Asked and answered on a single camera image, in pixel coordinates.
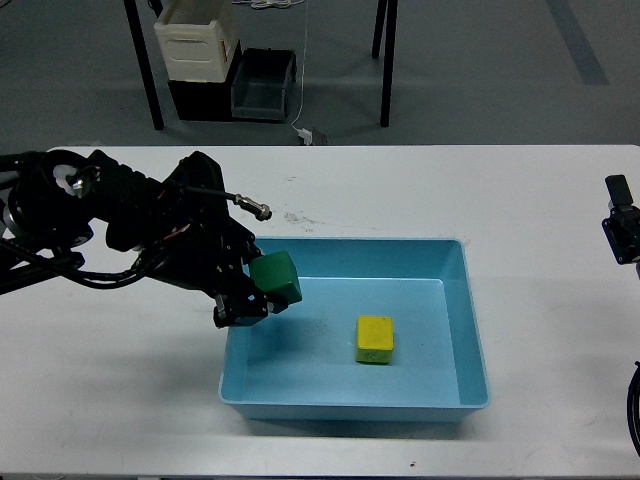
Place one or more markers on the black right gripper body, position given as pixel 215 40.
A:
pixel 621 229

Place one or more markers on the black rear table leg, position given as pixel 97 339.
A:
pixel 379 23

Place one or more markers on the black right table leg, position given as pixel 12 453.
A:
pixel 388 40

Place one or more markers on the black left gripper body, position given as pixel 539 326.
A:
pixel 180 226

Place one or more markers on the white power adapter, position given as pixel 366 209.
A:
pixel 305 137

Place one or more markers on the black box under crate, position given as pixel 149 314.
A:
pixel 206 101

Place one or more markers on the black left table leg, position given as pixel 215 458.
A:
pixel 140 48

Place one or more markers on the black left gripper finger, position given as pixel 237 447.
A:
pixel 239 302
pixel 251 250

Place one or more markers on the green block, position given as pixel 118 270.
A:
pixel 275 274

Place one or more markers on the cream plastic crate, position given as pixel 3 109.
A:
pixel 197 39

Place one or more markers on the black table leg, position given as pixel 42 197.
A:
pixel 379 23
pixel 388 40
pixel 140 48

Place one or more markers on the dark grey storage bin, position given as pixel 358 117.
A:
pixel 261 87

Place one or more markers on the yellow block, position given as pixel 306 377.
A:
pixel 374 339

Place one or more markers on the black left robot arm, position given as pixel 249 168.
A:
pixel 48 201

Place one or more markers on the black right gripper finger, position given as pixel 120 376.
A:
pixel 619 192

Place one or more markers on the light blue plastic tray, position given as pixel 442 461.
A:
pixel 300 364

